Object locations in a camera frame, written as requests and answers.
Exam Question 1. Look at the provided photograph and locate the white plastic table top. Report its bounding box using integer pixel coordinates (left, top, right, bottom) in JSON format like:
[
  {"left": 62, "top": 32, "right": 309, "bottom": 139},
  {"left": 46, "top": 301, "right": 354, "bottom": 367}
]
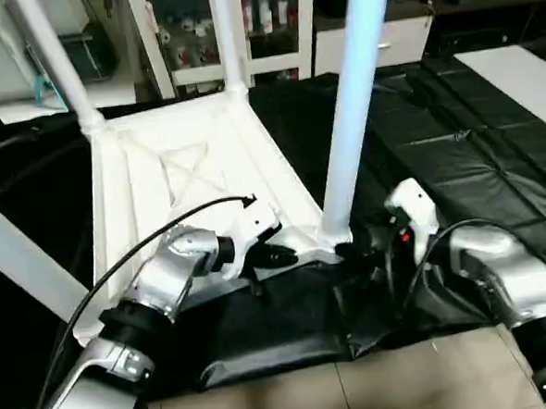
[{"left": 57, "top": 78, "right": 362, "bottom": 349}]

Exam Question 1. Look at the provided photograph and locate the white plastic table leg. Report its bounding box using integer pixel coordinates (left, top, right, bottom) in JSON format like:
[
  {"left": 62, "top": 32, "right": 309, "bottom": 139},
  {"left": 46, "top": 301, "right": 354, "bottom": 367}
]
[
  {"left": 304, "top": 0, "right": 410, "bottom": 251},
  {"left": 206, "top": 0, "right": 253, "bottom": 104},
  {"left": 0, "top": 184, "right": 92, "bottom": 328},
  {"left": 5, "top": 0, "right": 108, "bottom": 142}
]

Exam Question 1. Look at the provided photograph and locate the black table mat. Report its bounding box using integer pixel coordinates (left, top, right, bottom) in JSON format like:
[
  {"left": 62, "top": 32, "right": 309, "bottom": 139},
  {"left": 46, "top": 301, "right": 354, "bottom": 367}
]
[{"left": 0, "top": 44, "right": 546, "bottom": 409}]

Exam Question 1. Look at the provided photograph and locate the white drawer unit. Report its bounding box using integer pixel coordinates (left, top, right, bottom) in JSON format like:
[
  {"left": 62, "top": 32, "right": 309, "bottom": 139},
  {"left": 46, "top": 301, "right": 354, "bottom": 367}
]
[{"left": 310, "top": 13, "right": 438, "bottom": 79}]

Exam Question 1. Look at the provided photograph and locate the white glass door cabinet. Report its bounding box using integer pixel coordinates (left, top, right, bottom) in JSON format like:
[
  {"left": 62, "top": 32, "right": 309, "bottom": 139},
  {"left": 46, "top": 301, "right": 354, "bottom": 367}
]
[{"left": 125, "top": 0, "right": 323, "bottom": 103}]

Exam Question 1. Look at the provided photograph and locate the turquoise plastic stand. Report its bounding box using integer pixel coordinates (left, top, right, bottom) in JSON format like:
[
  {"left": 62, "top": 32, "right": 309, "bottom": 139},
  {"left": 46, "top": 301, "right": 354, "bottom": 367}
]
[{"left": 30, "top": 69, "right": 60, "bottom": 102}]

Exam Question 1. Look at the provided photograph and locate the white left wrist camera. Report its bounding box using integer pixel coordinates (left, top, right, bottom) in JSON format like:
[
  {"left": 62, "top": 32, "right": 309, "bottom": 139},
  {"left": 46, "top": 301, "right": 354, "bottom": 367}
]
[{"left": 216, "top": 201, "right": 286, "bottom": 281}]

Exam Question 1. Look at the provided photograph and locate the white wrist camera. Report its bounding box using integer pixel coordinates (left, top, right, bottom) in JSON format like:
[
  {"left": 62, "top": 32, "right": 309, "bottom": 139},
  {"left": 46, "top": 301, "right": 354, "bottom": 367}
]
[
  {"left": 216, "top": 201, "right": 286, "bottom": 281},
  {"left": 383, "top": 178, "right": 442, "bottom": 265}
]

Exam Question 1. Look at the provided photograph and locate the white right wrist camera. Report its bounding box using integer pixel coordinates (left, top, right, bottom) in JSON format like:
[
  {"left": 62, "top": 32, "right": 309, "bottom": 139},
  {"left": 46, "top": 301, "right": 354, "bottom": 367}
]
[{"left": 383, "top": 178, "right": 442, "bottom": 265}]

